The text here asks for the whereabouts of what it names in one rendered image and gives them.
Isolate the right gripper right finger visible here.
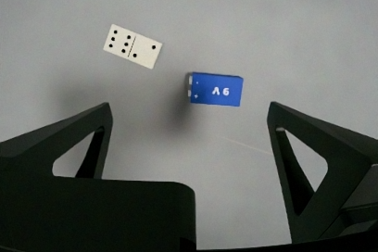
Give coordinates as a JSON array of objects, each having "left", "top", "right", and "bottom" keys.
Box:
[{"left": 267, "top": 101, "right": 378, "bottom": 244}]

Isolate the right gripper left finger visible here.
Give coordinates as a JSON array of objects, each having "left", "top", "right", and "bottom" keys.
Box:
[{"left": 0, "top": 102, "right": 113, "bottom": 179}]

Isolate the white domino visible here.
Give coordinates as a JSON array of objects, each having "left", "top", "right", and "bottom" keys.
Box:
[{"left": 104, "top": 24, "right": 162, "bottom": 69}]

